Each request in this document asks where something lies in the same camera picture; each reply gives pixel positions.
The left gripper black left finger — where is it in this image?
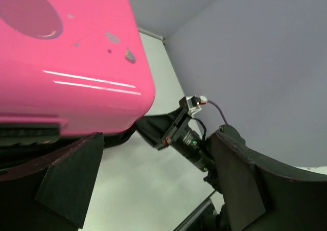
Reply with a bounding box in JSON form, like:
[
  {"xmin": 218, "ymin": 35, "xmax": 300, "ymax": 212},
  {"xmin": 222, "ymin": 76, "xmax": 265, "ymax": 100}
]
[{"xmin": 1, "ymin": 133, "xmax": 104, "ymax": 230}]

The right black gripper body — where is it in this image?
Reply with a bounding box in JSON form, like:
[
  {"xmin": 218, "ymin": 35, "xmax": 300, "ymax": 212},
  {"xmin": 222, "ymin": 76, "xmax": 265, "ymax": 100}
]
[{"xmin": 164, "ymin": 97, "xmax": 215, "ymax": 172}]

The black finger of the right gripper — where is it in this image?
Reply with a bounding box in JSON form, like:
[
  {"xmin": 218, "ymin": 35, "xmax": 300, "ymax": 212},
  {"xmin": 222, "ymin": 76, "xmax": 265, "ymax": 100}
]
[{"xmin": 134, "ymin": 108, "xmax": 181, "ymax": 149}]

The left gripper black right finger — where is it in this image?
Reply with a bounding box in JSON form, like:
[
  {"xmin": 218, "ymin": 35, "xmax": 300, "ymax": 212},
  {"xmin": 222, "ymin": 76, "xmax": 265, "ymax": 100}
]
[{"xmin": 212, "ymin": 131, "xmax": 326, "ymax": 230}]

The pink hard-shell suitcase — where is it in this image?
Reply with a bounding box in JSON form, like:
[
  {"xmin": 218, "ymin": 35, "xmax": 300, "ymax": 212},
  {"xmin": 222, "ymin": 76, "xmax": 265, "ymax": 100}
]
[{"xmin": 1, "ymin": 0, "xmax": 155, "ymax": 147}]

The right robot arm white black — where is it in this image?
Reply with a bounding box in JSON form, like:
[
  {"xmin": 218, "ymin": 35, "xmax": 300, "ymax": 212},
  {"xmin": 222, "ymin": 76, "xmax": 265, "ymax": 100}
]
[{"xmin": 135, "ymin": 96, "xmax": 245, "ymax": 230}]

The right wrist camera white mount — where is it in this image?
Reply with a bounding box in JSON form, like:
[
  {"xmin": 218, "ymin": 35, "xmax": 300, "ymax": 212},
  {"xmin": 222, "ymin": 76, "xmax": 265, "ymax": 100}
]
[{"xmin": 186, "ymin": 96, "xmax": 208, "ymax": 116}]

